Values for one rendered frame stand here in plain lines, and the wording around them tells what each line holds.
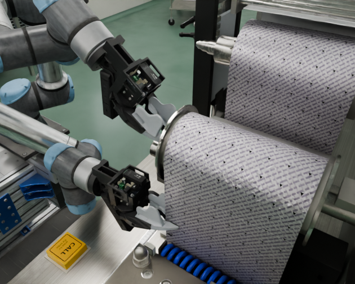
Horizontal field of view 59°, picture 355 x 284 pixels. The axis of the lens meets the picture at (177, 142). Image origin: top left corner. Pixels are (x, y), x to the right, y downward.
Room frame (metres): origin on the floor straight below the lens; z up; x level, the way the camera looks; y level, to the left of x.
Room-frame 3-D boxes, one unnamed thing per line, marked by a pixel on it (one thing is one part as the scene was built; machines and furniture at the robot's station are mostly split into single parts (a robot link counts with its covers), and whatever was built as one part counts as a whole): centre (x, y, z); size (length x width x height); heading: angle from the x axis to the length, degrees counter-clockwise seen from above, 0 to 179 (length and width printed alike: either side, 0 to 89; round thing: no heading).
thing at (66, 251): (0.45, 0.28, 0.91); 0.07 x 0.07 x 0.02; 57
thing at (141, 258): (0.35, 0.07, 1.05); 0.04 x 0.04 x 0.04
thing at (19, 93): (1.06, 0.61, 0.98); 0.13 x 0.12 x 0.14; 120
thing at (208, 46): (0.71, -0.07, 1.34); 0.06 x 0.03 x 0.03; 57
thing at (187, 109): (0.45, 0.00, 1.25); 0.15 x 0.01 x 0.15; 147
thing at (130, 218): (0.41, 0.08, 1.09); 0.09 x 0.05 x 0.02; 56
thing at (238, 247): (0.33, -0.08, 1.11); 0.23 x 0.01 x 0.18; 57
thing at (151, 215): (0.39, 0.04, 1.12); 0.09 x 0.03 x 0.06; 56
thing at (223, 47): (0.67, -0.12, 1.34); 0.06 x 0.06 x 0.06; 57
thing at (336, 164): (0.31, -0.22, 1.25); 0.15 x 0.01 x 0.15; 147
